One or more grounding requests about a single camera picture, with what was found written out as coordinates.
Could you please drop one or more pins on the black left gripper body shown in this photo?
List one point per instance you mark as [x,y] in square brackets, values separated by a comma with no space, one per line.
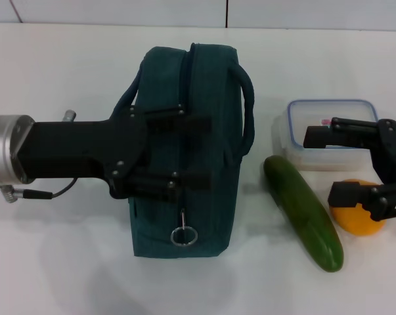
[73,147]

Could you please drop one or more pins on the clear container with blue-rimmed lid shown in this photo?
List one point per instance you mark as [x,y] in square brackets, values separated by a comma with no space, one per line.
[299,115]

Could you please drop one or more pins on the silver round connector stub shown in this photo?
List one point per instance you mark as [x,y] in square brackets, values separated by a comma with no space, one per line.
[69,115]

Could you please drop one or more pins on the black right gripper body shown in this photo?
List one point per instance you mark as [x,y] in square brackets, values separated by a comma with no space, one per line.
[393,151]

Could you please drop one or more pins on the orange pear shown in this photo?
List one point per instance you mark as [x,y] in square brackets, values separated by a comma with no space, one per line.
[358,223]

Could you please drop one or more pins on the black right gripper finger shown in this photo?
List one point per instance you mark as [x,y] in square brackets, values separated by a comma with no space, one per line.
[345,195]
[317,136]

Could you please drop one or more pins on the green cucumber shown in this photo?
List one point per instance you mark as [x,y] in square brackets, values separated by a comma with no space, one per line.
[299,210]

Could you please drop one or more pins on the dark teal insulated lunch bag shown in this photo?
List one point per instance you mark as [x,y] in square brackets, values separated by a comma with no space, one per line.
[211,85]

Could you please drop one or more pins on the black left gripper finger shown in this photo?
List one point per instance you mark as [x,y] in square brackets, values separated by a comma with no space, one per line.
[191,124]
[158,185]

